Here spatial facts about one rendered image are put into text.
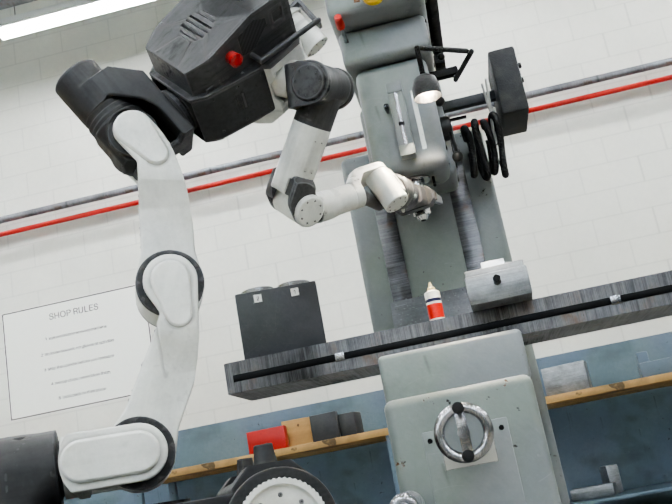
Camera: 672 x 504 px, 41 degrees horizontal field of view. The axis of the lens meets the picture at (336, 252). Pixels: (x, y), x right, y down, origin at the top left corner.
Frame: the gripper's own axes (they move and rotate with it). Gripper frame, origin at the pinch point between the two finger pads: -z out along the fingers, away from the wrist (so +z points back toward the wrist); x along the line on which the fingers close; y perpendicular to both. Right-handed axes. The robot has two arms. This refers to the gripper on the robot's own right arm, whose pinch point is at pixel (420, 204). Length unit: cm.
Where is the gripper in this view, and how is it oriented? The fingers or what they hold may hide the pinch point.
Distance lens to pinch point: 246.7
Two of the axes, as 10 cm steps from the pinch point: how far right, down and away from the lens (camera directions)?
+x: -8.7, 2.8, 4.2
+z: -4.7, -1.5, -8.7
